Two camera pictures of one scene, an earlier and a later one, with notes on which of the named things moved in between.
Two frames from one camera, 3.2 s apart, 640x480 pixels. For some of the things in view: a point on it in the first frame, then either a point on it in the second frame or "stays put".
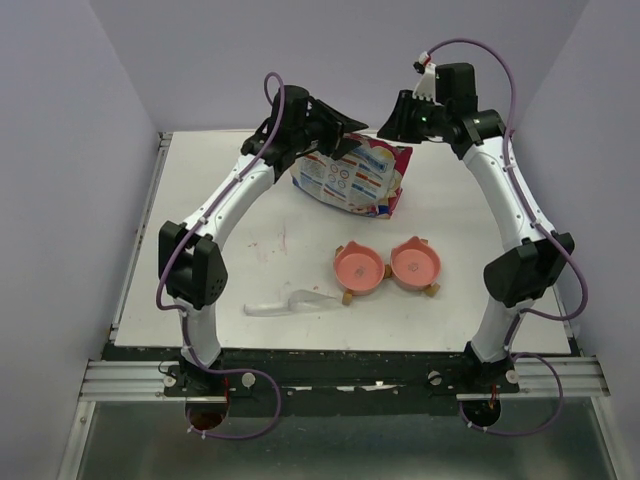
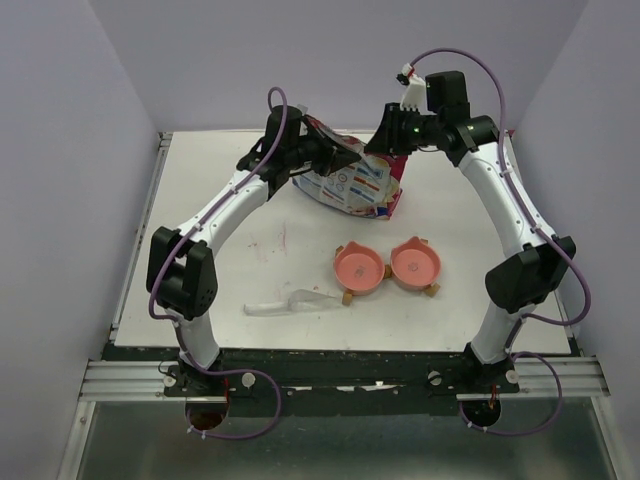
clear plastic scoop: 299,302 stays put
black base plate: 339,383 stays put
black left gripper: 334,123 to 333,157
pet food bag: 369,179 stays put
